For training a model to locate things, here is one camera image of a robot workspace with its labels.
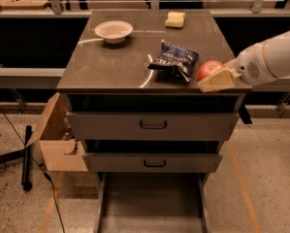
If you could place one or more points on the grey top drawer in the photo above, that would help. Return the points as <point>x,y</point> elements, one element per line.
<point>159,117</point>

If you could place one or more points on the grey bottom drawer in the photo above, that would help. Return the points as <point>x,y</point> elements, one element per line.
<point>151,203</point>

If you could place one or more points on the blue chip bag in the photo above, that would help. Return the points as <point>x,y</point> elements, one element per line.
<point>175,59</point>

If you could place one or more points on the red apple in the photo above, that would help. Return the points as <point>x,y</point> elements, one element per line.
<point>207,69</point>

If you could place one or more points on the white bowl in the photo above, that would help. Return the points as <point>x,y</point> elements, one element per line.
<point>113,31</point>

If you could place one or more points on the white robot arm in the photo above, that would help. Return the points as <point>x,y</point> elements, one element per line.
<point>277,56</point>

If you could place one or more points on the black stand base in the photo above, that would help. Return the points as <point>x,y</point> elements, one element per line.
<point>24,155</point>

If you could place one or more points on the cardboard box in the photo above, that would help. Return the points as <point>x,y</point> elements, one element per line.
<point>53,135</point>

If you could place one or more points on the yellow sponge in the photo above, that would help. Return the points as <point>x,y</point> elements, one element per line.
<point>175,19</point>

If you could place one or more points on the grey drawer cabinet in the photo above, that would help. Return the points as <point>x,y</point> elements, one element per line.
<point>97,67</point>

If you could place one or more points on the grey drawer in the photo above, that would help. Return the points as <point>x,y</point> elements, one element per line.
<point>151,203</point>
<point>159,117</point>
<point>153,156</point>

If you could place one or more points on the grey middle drawer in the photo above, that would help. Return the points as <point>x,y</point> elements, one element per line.
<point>153,156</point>

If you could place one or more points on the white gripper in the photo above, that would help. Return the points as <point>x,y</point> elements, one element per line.
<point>250,66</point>

